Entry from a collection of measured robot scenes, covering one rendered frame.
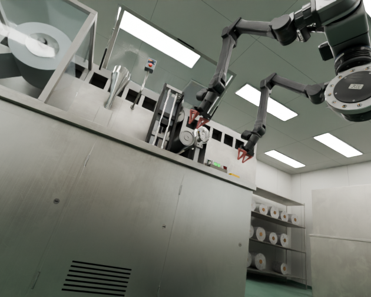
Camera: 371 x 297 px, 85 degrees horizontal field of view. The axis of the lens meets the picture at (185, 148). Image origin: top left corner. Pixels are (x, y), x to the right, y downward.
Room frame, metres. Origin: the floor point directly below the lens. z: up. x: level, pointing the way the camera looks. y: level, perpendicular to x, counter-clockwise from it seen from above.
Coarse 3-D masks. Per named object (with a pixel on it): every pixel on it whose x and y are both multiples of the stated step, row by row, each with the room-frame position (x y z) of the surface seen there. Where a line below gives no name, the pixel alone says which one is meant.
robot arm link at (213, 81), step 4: (212, 80) 0.83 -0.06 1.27; (216, 80) 0.82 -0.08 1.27; (208, 84) 0.85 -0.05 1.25; (212, 84) 0.83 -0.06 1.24; (204, 88) 0.91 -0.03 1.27; (208, 88) 0.86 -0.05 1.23; (212, 88) 0.84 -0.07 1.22; (200, 92) 0.92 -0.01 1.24; (204, 92) 0.90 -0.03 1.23; (216, 92) 0.86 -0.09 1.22; (196, 96) 0.94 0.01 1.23; (200, 96) 0.91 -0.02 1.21; (200, 100) 0.94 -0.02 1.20
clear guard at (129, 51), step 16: (128, 16) 1.09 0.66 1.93; (128, 32) 1.18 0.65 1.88; (144, 32) 1.18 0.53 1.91; (160, 32) 1.17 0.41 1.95; (112, 48) 1.28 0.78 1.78; (128, 48) 1.28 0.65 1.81; (144, 48) 1.27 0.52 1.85; (160, 48) 1.27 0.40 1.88; (176, 48) 1.27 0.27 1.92; (112, 64) 1.39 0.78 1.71; (128, 64) 1.39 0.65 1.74; (144, 64) 1.38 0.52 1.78; (160, 64) 1.38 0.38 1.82; (176, 64) 1.38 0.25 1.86; (192, 64) 1.37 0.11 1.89; (208, 64) 1.37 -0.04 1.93; (160, 80) 1.50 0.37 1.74; (176, 80) 1.50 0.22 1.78; (192, 80) 1.49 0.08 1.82; (208, 80) 1.49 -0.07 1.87; (192, 96) 1.62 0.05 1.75
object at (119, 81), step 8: (112, 72) 1.20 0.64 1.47; (112, 80) 1.21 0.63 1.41; (120, 80) 1.21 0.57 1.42; (128, 80) 1.24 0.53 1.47; (112, 88) 1.22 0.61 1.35; (120, 88) 1.24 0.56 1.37; (112, 96) 1.23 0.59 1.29; (104, 112) 1.21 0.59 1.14; (112, 112) 1.23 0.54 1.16; (96, 120) 1.20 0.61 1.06; (104, 120) 1.22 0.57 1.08
